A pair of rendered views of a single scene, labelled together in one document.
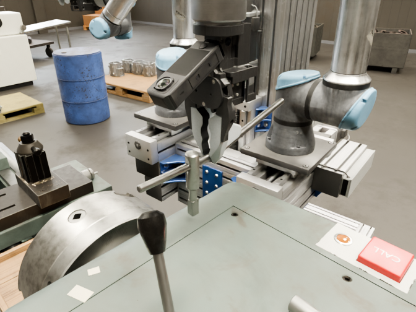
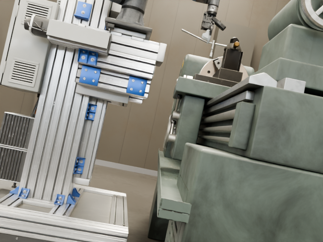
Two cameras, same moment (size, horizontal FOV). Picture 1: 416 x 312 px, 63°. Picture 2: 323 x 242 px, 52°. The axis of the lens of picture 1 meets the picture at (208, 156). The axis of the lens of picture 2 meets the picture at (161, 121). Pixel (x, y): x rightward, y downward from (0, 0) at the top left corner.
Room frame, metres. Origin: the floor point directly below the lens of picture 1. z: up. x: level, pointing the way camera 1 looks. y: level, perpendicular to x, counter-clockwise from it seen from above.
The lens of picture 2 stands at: (2.25, 1.48, 0.70)
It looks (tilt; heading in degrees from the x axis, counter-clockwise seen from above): 2 degrees up; 225
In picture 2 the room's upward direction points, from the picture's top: 12 degrees clockwise
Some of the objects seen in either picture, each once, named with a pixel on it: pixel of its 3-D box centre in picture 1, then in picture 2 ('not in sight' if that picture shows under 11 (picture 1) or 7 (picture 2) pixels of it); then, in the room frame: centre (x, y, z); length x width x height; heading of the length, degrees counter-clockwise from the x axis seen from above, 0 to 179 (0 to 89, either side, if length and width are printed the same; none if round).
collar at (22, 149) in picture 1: (29, 145); (233, 48); (1.01, 0.59, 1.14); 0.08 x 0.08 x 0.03
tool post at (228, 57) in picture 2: (33, 163); (230, 62); (1.00, 0.59, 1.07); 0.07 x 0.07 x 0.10; 45
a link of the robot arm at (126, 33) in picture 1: (120, 24); not in sight; (1.45, 0.35, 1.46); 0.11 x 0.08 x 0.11; 163
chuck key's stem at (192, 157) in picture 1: (192, 184); (212, 48); (0.46, 0.02, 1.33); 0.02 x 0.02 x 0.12
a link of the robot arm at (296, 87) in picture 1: (298, 93); not in sight; (0.95, -0.26, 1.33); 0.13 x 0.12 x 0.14; 47
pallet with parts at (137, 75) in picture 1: (137, 77); not in sight; (5.48, 1.14, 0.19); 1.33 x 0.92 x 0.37; 53
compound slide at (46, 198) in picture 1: (42, 184); (226, 78); (0.99, 0.57, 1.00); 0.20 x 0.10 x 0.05; 45
